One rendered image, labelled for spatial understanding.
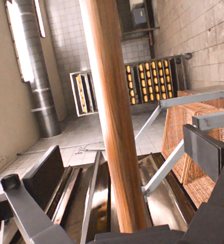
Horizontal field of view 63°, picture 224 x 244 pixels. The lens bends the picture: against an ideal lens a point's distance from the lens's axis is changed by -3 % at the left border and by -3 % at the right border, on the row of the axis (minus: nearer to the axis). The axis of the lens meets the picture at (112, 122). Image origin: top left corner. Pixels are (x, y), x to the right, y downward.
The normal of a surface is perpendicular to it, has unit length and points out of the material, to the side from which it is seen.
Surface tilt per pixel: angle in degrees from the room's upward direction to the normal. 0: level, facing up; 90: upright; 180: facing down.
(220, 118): 90
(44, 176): 180
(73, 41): 90
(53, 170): 180
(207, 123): 90
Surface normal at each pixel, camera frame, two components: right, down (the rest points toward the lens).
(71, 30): 0.00, 0.22
